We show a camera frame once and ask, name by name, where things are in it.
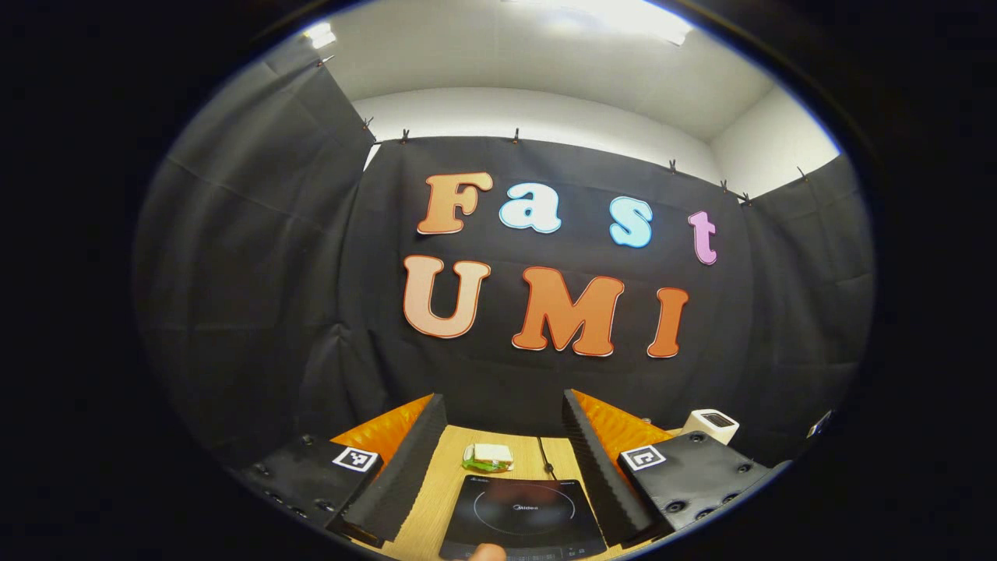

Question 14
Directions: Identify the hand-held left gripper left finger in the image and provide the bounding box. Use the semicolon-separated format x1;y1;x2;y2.
232;393;449;548

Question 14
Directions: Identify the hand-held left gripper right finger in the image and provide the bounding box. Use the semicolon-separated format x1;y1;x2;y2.
561;388;781;548

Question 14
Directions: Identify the black induction cooktop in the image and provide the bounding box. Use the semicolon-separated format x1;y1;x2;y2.
439;475;608;561

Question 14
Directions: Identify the sandwich with lettuce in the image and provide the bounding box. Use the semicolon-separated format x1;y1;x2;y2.
462;443;515;474

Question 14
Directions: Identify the white toaster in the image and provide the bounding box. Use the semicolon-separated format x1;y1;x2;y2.
682;408;741;446

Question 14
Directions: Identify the black backdrop cloth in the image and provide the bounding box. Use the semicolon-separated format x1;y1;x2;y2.
132;39;877;476

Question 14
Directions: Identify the row of backdrop clips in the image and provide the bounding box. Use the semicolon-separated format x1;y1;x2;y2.
315;53;808;208

